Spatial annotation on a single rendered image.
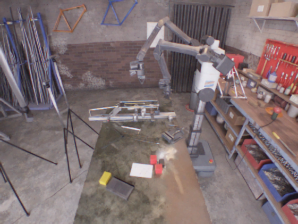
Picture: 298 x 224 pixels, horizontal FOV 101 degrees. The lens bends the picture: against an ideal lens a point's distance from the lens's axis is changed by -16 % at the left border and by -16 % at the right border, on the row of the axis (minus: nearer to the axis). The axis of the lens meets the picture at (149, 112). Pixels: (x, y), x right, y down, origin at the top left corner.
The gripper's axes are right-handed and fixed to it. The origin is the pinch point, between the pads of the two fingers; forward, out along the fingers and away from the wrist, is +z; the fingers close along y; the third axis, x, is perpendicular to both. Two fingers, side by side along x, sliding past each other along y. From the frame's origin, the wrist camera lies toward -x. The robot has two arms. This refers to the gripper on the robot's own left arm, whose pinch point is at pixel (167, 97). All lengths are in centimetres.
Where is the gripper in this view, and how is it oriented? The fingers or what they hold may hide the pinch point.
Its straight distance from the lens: 169.2
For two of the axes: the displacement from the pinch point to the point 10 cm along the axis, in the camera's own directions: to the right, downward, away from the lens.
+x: 7.8, 3.5, -5.2
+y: -6.3, 4.3, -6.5
